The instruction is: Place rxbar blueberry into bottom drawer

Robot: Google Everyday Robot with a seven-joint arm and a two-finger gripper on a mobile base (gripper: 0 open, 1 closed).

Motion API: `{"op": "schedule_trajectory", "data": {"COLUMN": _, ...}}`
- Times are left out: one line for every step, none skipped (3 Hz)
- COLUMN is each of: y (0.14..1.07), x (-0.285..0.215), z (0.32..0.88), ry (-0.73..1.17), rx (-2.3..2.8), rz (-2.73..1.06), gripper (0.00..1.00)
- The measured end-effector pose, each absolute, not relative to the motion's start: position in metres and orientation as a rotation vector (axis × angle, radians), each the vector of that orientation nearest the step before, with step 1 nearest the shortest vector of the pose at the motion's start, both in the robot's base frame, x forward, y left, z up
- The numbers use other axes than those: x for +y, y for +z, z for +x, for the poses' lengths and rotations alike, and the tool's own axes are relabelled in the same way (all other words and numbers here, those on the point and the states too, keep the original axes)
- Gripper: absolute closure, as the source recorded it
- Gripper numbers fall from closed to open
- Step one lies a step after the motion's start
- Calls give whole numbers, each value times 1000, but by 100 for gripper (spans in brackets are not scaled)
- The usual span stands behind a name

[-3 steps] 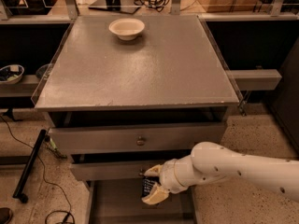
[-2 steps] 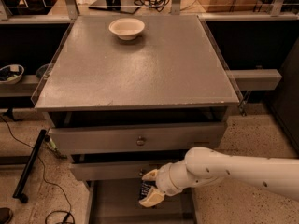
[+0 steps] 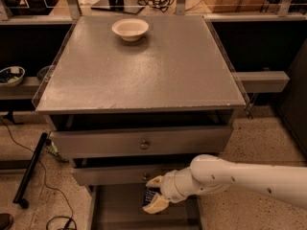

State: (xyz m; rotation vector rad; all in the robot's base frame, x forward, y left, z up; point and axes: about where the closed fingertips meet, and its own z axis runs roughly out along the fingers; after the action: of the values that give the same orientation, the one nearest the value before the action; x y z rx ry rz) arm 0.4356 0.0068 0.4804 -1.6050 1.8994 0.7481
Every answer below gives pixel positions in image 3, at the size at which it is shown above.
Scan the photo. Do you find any grey top drawer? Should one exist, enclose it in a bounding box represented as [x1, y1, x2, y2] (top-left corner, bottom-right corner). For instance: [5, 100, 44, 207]
[51, 126, 232, 158]

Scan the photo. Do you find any white bowl with items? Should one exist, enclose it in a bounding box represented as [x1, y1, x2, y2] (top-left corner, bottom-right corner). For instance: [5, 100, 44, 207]
[0, 66, 25, 86]

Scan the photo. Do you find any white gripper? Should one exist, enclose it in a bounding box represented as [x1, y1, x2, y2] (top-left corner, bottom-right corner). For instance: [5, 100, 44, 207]
[143, 170, 186, 214]

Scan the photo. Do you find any grey bench rail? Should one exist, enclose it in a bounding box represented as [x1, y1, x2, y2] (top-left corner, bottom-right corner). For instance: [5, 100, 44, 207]
[233, 71, 290, 93]

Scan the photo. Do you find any black monitor stand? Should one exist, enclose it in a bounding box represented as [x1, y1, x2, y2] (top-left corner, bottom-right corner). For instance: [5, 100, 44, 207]
[90, 0, 145, 14]

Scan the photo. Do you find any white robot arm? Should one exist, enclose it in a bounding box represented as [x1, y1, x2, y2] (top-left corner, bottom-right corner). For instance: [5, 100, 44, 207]
[143, 154, 307, 214]

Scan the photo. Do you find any grey drawer cabinet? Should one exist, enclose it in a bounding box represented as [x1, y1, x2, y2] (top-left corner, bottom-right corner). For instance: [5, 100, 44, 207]
[32, 14, 250, 230]

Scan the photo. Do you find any black bar on floor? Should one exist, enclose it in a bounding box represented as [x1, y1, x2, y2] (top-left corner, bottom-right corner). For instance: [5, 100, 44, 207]
[13, 132, 48, 209]

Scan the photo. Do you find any grey drawer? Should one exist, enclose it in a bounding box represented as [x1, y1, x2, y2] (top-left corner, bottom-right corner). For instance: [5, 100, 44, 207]
[72, 163, 188, 186]
[90, 183, 204, 230]
[51, 126, 232, 158]

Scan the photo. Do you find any black floor cable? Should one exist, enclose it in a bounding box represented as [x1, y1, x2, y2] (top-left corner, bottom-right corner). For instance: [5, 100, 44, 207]
[0, 117, 79, 230]

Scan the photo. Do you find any grey bottom drawer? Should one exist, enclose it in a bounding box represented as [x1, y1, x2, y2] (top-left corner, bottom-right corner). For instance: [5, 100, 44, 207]
[90, 183, 204, 230]

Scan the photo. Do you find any grey middle drawer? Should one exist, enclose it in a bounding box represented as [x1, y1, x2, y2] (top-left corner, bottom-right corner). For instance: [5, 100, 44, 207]
[72, 163, 188, 186]

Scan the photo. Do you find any dark shoe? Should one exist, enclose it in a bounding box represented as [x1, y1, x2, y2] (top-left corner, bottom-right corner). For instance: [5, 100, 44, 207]
[0, 213, 13, 230]

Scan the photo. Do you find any white paper bowl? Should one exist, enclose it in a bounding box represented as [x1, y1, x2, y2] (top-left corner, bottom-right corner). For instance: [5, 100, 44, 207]
[111, 18, 149, 42]

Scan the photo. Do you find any dark blue rxbar wrapper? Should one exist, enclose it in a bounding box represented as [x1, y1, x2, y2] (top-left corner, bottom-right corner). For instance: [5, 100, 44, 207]
[143, 187, 160, 206]

